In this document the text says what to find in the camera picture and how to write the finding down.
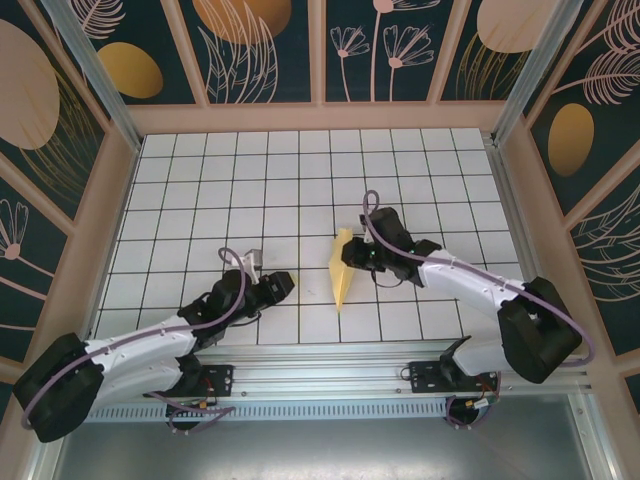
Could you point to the yellow cloth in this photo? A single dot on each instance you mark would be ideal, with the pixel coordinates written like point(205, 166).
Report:
point(341, 285)

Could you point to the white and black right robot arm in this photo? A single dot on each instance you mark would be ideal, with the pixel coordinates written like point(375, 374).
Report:
point(540, 335)

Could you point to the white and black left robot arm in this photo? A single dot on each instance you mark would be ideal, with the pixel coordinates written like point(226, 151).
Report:
point(60, 385)

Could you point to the grey steel sheet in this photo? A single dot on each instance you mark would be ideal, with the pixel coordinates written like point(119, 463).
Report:
point(320, 450)

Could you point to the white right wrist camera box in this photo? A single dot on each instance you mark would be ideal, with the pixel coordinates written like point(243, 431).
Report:
point(363, 222)

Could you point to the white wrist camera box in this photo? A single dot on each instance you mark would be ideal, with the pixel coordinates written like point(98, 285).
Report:
point(363, 222)
point(252, 260)

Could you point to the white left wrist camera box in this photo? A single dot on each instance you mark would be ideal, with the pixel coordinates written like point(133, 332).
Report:
point(252, 260)

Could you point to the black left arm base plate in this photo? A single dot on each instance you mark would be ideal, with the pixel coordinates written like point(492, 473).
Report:
point(222, 377)

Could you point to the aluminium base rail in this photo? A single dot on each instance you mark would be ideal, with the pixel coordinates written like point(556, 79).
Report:
point(320, 370)

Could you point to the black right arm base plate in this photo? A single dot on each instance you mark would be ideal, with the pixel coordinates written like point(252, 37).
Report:
point(425, 375)

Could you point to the aluminium side rail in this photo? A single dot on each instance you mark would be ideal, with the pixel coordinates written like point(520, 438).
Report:
point(515, 210)

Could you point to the aluminium corner post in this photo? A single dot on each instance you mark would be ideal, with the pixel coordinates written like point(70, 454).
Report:
point(95, 75)
point(530, 70)

